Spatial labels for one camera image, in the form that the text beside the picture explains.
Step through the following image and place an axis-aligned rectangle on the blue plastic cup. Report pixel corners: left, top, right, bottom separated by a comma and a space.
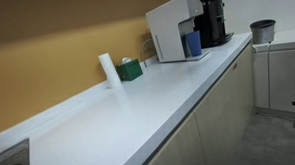
184, 30, 203, 58

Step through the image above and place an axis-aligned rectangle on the white coffee machine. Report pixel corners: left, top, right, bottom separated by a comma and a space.
145, 0, 211, 64

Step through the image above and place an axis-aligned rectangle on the grey metal bucket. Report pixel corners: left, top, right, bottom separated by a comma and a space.
249, 19, 278, 45

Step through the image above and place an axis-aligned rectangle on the white tissue sheet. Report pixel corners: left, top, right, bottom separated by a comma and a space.
121, 56, 132, 65

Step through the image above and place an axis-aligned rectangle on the green tissue box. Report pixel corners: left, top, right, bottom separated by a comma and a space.
114, 58, 144, 83

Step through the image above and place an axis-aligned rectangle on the beige wide cabinet door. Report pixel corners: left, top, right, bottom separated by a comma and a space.
190, 42, 259, 165

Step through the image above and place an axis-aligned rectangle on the white side cabinet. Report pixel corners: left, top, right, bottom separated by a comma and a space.
250, 28, 295, 118

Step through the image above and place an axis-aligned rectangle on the white paper towel roll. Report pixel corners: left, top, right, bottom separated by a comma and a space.
97, 52, 124, 90

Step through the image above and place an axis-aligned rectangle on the beige narrow cabinet door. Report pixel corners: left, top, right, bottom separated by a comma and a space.
137, 111, 208, 165

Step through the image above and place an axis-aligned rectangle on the stainless steel sink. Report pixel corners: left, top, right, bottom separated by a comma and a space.
0, 138, 31, 165

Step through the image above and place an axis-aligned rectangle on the white dispenser cable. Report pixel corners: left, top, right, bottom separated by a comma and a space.
140, 38, 155, 61

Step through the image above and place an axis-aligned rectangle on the white bucket power cable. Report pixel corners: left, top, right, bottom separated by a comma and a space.
251, 42, 274, 114

